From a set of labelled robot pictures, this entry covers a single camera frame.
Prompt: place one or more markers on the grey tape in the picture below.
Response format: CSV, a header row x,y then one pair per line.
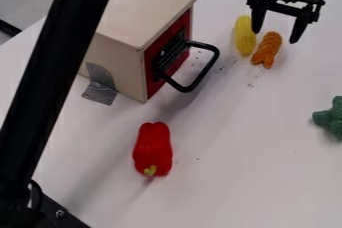
x,y
100,87

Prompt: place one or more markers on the cabinet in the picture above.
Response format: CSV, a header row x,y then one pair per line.
x,y
133,22

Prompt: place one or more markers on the drawer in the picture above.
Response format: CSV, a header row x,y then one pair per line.
x,y
173,50

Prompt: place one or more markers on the orange toy carrot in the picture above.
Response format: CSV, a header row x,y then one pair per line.
x,y
268,48

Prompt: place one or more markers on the green toy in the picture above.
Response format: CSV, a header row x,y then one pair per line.
x,y
331,118

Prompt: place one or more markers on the yellow toy corn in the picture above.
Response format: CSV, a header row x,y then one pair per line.
x,y
244,35

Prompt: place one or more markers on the black pole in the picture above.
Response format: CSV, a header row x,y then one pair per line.
x,y
49,82

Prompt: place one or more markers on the red toy pepper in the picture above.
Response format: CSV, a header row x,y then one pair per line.
x,y
152,148

